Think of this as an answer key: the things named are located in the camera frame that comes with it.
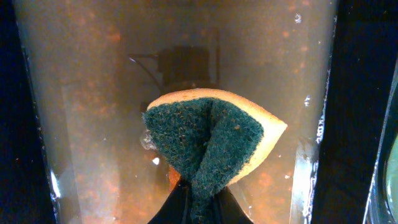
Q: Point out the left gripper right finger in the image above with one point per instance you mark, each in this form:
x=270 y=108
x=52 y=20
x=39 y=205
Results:
x=227 y=210

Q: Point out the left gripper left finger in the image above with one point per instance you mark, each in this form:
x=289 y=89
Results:
x=176 y=208

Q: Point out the round black serving tray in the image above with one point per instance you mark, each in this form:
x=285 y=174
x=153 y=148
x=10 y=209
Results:
x=381 y=206

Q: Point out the black rectangular water tray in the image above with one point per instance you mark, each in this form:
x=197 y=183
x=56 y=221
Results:
x=77 y=76

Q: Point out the yellow green scrub sponge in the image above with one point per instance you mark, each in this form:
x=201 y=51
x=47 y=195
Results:
x=212 y=138

